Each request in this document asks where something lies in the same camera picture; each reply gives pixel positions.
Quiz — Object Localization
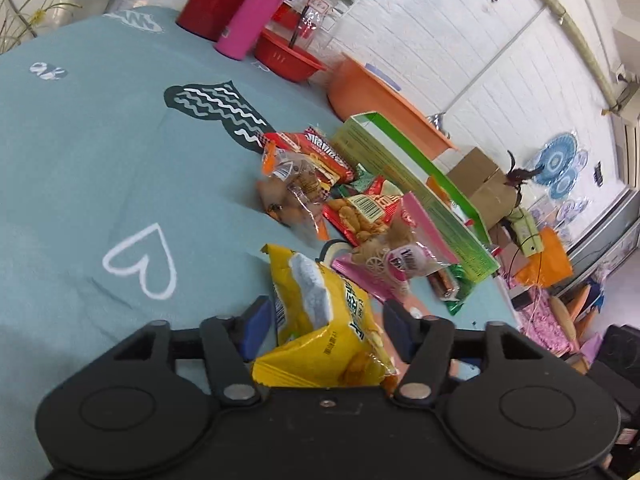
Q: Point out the pink thermos bottle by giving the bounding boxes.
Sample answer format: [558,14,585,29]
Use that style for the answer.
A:
[214,0,301,61]

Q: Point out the dark purple leaf plant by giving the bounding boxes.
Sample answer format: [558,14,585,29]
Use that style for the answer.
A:
[504,149,544,196]

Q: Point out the small blue paper fan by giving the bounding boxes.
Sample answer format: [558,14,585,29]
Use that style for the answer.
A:
[549,172,586,201]

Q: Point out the pink snack packet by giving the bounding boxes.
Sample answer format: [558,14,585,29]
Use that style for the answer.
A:
[329,192,461,304]

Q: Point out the large blue paper fan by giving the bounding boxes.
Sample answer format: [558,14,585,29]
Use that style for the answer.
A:
[529,131,579,186]

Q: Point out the red plastic basket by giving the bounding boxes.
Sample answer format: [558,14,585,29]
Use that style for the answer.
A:
[253,28,327,84]

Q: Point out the blue plastic lid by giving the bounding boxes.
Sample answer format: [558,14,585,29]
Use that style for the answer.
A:
[364,62,401,94]

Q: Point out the red checkered snack packet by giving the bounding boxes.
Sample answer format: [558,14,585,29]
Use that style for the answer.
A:
[263,127,356,187]

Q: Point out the orange sausage snack packet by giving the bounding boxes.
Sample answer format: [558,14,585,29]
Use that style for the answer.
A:
[429,269,459,302]

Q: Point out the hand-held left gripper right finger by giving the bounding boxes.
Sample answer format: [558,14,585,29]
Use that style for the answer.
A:
[382,298,547,406]

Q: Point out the clear glass jar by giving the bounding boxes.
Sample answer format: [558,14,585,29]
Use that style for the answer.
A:
[279,0,346,51]

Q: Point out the metal funnel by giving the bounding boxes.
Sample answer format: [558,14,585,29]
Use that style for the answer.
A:
[427,112,454,139]

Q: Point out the clear orange-edged cookie packet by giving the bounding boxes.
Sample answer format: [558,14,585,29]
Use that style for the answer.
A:
[256,139,334,239]

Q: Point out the light green box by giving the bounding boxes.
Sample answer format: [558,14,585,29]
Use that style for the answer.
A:
[504,207,546,256]

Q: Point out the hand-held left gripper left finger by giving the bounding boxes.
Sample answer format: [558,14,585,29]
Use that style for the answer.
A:
[100,294,274,408]

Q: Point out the orange bag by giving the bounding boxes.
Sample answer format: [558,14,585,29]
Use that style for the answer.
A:
[514,227,575,289]

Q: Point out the red thermos jug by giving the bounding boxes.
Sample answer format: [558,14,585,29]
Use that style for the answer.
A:
[174,0,271,41]

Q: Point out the yellow snack packet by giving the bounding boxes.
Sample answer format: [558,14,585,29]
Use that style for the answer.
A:
[251,243,401,391]

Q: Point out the orange plastic basin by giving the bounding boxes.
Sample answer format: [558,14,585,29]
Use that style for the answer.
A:
[327,52,459,162]

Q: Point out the green cardboard box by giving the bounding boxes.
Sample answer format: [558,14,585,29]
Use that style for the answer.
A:
[329,112,501,282]

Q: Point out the large brown cardboard box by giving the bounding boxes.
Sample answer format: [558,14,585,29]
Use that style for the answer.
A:
[446,146,521,226]

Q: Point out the teal printed tablecloth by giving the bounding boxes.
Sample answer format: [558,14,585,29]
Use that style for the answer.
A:
[0,4,521,397]

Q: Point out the black speaker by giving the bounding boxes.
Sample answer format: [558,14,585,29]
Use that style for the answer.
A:
[589,324,640,413]

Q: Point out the red peanut snack packet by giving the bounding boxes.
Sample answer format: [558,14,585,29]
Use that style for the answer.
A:
[322,192,404,247]

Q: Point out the pink floral blanket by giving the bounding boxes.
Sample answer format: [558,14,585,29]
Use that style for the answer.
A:
[512,287,576,356]

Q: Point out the beige wall pipe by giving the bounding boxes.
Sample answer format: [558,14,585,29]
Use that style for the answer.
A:
[509,0,621,109]

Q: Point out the thin yellow-flowered plant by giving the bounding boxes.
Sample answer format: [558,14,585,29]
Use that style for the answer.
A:
[0,0,84,54]

